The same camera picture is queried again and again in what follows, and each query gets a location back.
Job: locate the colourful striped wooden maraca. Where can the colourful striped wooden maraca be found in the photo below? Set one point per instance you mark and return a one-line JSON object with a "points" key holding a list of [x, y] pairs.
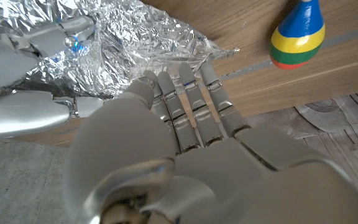
{"points": [[300, 37]]}

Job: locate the crinkled aluminum foil sheet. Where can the crinkled aluminum foil sheet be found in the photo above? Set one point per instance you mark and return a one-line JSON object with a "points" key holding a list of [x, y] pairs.
{"points": [[135, 40]]}

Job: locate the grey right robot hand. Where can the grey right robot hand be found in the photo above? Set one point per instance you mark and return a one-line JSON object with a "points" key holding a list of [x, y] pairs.
{"points": [[11, 112]]}

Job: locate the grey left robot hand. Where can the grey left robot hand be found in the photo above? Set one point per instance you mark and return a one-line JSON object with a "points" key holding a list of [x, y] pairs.
{"points": [[228, 180]]}

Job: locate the printed window backdrop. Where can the printed window backdrop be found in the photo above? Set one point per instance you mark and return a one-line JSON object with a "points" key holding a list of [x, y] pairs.
{"points": [[346, 133]]}

